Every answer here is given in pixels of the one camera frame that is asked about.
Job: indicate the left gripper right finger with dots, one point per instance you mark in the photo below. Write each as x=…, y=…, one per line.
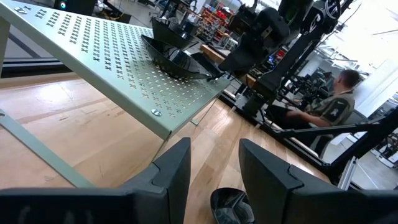
x=270, y=193

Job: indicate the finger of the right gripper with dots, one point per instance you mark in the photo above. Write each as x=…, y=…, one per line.
x=245, y=56
x=220, y=77

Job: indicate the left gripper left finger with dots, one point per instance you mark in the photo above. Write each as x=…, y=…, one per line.
x=164, y=193

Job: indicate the black small square mini plate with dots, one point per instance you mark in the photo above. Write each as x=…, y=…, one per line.
x=206, y=63

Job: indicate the black wavy square mini plate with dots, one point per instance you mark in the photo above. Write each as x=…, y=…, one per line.
x=230, y=208
x=169, y=34

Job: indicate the black leaf-shaped mini plate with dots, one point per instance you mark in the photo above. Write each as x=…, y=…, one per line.
x=174, y=62

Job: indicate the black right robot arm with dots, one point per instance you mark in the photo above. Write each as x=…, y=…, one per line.
x=289, y=62

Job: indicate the storage rack with bins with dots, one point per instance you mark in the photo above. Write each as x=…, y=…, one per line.
x=214, y=25

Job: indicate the person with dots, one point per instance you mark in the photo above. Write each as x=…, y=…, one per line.
x=332, y=107

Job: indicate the green perforated metal shelf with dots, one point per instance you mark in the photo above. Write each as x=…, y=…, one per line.
x=93, y=53

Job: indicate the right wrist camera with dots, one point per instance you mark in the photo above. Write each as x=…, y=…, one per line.
x=244, y=18

